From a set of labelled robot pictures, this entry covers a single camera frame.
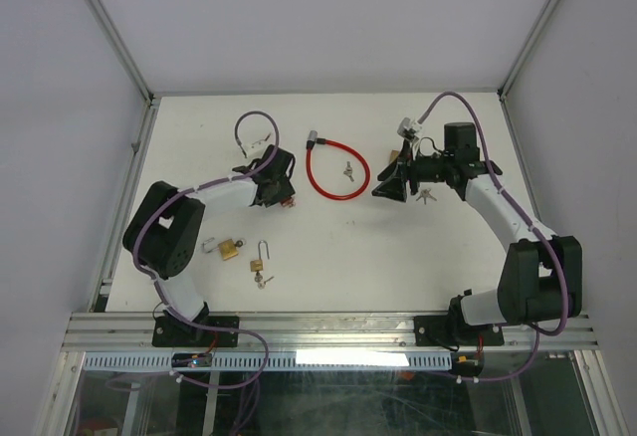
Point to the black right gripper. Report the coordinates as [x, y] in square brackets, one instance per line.
[396, 173]

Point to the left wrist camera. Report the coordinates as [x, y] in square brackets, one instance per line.
[257, 149]

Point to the small brass padlock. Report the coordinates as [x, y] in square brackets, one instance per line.
[257, 265]

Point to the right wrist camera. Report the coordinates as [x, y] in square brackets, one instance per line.
[410, 130]

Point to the white slotted cable duct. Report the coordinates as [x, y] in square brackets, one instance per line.
[296, 360]

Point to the aluminium mounting rail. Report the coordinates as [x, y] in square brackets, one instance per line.
[131, 331]

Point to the small red padlock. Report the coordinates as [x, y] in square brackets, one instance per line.
[289, 202]

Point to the cable lock keys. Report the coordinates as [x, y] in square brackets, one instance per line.
[348, 171]

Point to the red cable lock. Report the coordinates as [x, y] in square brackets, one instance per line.
[334, 185]

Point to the large padlock keys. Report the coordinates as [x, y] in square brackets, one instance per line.
[425, 195]

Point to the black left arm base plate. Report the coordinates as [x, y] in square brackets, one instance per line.
[199, 329]

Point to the medium brass padlock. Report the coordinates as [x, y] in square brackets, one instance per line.
[227, 249]

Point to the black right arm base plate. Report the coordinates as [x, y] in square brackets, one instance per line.
[444, 331]

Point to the large brass padlock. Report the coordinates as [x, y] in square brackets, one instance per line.
[393, 155]

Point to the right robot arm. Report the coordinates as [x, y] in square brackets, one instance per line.
[541, 279]

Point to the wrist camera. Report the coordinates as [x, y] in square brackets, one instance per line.
[257, 149]
[410, 130]

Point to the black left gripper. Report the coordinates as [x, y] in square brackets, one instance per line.
[286, 192]

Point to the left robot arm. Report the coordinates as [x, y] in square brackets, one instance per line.
[163, 232]

